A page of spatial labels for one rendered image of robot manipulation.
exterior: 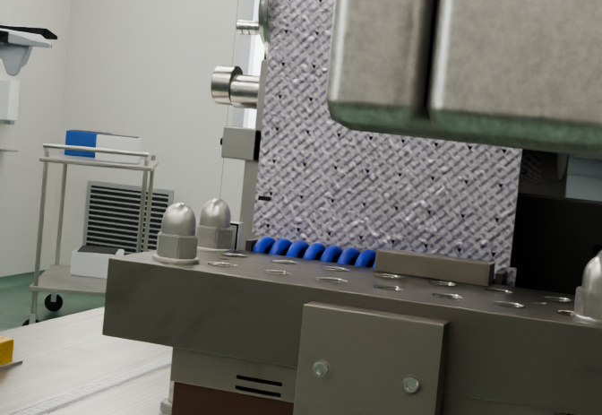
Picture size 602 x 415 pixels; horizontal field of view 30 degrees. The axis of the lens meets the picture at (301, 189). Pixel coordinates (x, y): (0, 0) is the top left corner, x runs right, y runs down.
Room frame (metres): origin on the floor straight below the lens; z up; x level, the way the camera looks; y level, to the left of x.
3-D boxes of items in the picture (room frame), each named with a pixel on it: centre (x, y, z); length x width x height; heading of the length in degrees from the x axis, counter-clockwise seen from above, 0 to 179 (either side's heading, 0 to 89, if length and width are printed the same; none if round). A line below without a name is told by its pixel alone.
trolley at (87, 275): (5.83, 1.04, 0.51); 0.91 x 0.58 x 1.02; 5
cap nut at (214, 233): (0.96, 0.07, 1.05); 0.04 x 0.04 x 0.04
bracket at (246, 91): (1.13, 0.05, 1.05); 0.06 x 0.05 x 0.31; 71
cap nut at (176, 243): (0.87, 0.09, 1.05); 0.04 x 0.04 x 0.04
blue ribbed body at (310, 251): (0.97, -0.07, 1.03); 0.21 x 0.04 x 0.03; 71
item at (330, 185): (0.99, -0.07, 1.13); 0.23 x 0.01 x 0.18; 71
